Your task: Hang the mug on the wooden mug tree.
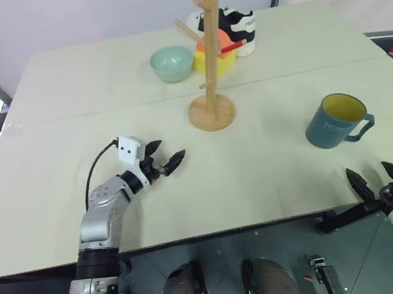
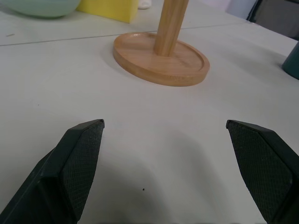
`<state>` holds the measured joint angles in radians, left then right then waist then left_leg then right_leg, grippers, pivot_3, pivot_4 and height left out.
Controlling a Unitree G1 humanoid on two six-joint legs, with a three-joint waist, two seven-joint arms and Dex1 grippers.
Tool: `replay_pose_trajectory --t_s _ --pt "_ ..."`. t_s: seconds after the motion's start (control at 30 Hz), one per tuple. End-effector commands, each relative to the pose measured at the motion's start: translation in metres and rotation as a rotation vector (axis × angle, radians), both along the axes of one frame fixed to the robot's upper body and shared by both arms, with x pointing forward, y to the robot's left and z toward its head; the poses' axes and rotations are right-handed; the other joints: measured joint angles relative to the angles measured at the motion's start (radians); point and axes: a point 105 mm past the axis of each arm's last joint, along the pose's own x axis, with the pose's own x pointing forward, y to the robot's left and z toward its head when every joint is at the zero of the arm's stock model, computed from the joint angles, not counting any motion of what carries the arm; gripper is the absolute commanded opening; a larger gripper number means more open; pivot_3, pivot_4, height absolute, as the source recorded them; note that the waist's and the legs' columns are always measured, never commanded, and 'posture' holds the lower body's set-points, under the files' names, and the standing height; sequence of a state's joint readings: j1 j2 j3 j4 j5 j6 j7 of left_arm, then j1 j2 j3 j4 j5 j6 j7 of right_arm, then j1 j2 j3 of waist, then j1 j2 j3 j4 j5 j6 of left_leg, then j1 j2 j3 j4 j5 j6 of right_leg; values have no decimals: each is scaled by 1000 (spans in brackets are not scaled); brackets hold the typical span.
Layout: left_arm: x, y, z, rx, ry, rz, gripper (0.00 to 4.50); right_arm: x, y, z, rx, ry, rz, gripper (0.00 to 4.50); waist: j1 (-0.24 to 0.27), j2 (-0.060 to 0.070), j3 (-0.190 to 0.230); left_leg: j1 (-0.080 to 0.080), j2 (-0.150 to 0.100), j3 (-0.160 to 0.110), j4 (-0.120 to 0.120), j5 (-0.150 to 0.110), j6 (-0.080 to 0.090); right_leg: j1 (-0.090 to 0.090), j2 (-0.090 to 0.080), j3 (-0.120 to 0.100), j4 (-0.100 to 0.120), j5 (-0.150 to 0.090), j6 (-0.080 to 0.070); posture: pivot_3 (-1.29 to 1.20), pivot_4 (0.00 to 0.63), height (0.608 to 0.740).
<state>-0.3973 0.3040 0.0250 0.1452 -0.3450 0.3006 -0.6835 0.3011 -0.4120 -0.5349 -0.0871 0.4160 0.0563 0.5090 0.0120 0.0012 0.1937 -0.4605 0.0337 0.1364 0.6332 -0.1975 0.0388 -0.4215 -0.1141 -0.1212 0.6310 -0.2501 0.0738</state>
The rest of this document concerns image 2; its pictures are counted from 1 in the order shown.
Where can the dark teal cup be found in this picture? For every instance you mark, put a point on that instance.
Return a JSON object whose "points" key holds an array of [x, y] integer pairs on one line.
{"points": [[292, 61]]}

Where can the yellow sponge block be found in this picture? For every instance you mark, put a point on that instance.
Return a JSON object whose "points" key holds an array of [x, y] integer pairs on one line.
{"points": [[109, 9]]}

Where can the dark grey chair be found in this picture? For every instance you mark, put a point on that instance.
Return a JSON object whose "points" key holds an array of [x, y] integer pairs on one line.
{"points": [[268, 14]]}

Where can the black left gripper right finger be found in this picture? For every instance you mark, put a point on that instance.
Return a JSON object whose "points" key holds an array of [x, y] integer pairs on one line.
{"points": [[264, 168]]}

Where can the wooden stand with round base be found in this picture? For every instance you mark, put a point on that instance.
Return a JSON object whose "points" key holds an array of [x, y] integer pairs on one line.
{"points": [[163, 58]]}

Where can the white small object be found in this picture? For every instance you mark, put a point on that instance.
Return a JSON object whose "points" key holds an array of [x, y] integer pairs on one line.
{"points": [[144, 3]]}

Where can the light green bowl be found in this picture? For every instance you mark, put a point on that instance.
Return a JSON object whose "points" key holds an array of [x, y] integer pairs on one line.
{"points": [[44, 7]]}

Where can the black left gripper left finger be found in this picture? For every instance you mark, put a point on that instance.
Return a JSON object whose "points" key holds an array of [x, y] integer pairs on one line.
{"points": [[67, 168]]}

